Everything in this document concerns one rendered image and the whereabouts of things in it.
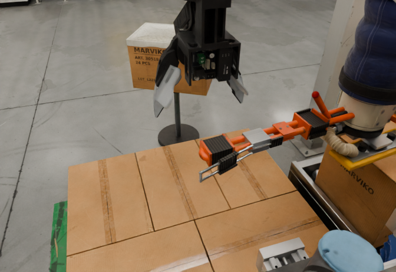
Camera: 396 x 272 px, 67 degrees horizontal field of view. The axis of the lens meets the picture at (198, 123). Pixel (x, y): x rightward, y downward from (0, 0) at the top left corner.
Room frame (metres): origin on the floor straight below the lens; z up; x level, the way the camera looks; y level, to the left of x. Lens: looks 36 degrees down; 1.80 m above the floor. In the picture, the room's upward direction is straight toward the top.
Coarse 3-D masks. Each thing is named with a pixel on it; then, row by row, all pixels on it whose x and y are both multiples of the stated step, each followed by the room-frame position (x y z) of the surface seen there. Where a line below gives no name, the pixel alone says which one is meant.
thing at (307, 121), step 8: (296, 112) 0.85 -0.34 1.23; (304, 112) 0.86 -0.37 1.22; (312, 112) 0.86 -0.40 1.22; (304, 120) 0.79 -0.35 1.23; (312, 120) 0.81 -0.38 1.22; (320, 120) 0.81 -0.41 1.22; (328, 120) 0.79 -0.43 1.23; (296, 128) 0.81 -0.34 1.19; (312, 128) 0.76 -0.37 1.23; (320, 128) 0.77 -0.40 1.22; (304, 136) 0.77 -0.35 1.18; (312, 136) 0.76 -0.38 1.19; (320, 136) 0.77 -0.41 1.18
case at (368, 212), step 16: (384, 128) 1.13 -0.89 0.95; (336, 160) 1.04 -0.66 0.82; (384, 160) 0.90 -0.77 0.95; (320, 176) 1.09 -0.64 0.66; (336, 176) 1.01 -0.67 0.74; (352, 176) 0.94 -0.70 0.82; (368, 176) 0.88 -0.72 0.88; (384, 176) 0.83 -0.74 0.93; (336, 192) 0.98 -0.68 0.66; (352, 192) 0.91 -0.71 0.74; (368, 192) 0.85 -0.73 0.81; (384, 192) 0.80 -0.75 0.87; (352, 208) 0.88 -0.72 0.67; (368, 208) 0.82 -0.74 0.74; (384, 208) 0.77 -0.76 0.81; (352, 224) 0.85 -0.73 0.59; (368, 224) 0.80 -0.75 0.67; (384, 224) 0.75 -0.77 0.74; (368, 240) 0.76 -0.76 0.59; (384, 240) 0.77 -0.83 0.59
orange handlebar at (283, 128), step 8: (336, 112) 0.88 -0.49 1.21; (296, 120) 0.82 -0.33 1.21; (336, 120) 0.82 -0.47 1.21; (344, 120) 0.84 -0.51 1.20; (392, 120) 0.84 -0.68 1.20; (272, 128) 0.78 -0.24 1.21; (280, 128) 0.77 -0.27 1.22; (288, 128) 0.77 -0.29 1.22; (304, 128) 0.78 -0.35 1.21; (240, 136) 0.73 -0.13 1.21; (272, 136) 0.73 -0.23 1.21; (288, 136) 0.74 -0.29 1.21; (248, 144) 0.69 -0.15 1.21; (200, 152) 0.66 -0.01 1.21; (208, 160) 0.63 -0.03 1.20
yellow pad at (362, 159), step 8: (392, 136) 0.84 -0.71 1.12; (360, 144) 0.80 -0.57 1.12; (392, 144) 0.83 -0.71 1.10; (336, 152) 0.79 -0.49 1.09; (360, 152) 0.79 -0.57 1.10; (368, 152) 0.79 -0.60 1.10; (376, 152) 0.79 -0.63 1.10; (384, 152) 0.79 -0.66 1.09; (392, 152) 0.80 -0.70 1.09; (344, 160) 0.75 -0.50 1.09; (352, 160) 0.74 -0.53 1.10; (360, 160) 0.75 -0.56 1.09; (368, 160) 0.75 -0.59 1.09; (376, 160) 0.76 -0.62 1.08; (352, 168) 0.72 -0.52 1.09
